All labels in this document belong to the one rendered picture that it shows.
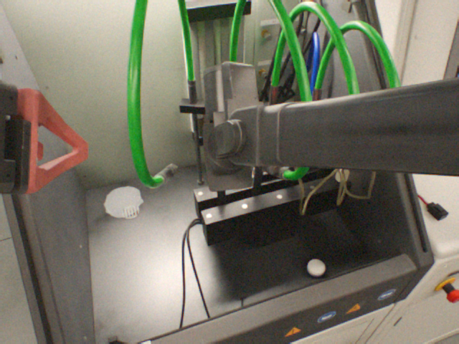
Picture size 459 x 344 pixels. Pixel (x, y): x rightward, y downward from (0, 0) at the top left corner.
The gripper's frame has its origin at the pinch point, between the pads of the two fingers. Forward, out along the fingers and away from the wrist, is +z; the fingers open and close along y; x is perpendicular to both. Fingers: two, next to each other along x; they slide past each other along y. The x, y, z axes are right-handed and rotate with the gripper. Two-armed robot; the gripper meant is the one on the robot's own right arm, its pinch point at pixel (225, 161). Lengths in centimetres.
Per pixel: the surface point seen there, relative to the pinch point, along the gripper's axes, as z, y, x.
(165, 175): -9.4, -2.0, 9.3
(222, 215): 11.2, -9.9, 1.1
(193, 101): 16.2, 15.7, 5.0
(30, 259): -7.2, -12.3, 30.1
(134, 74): -24.2, 7.7, 9.7
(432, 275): 10.6, -26.5, -41.0
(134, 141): -22.2, 1.0, 10.7
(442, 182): 15, -8, -49
